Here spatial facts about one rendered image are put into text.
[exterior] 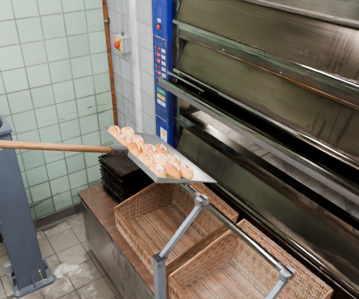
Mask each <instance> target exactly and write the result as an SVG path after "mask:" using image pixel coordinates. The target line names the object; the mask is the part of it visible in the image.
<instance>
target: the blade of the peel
mask: <svg viewBox="0 0 359 299"><path fill-rule="evenodd" d="M108 128H109V127H105V126H102V129H101V131H102V132H103V133H104V134H105V135H106V136H107V137H108V138H109V139H110V140H111V141H112V142H113V143H114V144H115V145H116V146H124V145H123V144H122V143H121V142H120V141H119V140H117V139H116V138H115V137H114V136H113V135H112V134H111V133H110V132H109V131H108ZM135 135H141V136H142V137H143V139H144V141H145V144H151V145H154V146H156V145H157V144H163V145H164V146H165V147H166V148H167V150H168V152H169V154H176V155H177V156H178V157H179V158H180V160H181V164H189V165H190V166H191V167H192V168H193V171H194V177H193V179H191V180H188V179H185V178H184V177H182V176H181V178H179V179H174V178H171V177H169V176H168V175H166V177H158V176H157V175H156V174H155V173H154V172H153V171H151V170H150V169H149V168H148V167H147V166H146V165H145V164H144V163H143V162H142V161H141V160H140V159H139V158H137V157H136V156H135V155H134V154H133V153H132V152H130V150H129V151H128V154H127V156H128V157H129V158H130V159H131V160H132V161H133V162H134V163H135V164H136V165H138V166H139V167H140V168H141V169H142V170H143V171H144V172H145V173H146V174H147V175H149V176H150V177H151V178H152V179H153V181H155V182H156V183H217V181H215V180H214V179H213V178H212V177H210V176H209V175H208V174H206V173H205V172H204V171H203V170H201V169H200V168H199V167H198V166H196V165H195V164H194V163H192V162H191V161H190V160H188V159H187V158H186V157H185V156H183V155H182V154H181V153H180V152H178V151H177V150H175V149H174V148H173V147H172V146H170V145H169V144H168V143H167V142H165V141H164V140H162V139H161V138H160V137H159V136H157V135H150V134H146V133H139V132H135ZM124 147H125V146H124Z"/></svg>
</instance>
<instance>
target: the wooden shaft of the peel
mask: <svg viewBox="0 0 359 299"><path fill-rule="evenodd" d="M0 148H9V149H22V150H47V151H72V152H97V153H111V150H112V149H111V147H103V146H92V145H72V144H53V143H42V142H22V141H2V140H0Z"/></svg>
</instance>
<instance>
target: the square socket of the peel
mask: <svg viewBox="0 0 359 299"><path fill-rule="evenodd" d="M109 146H110V147H111V149H112V150H111V153H109V154H110V155H127V154H128V151H129V149H128V148H127V147H124V146H113V145H109Z"/></svg>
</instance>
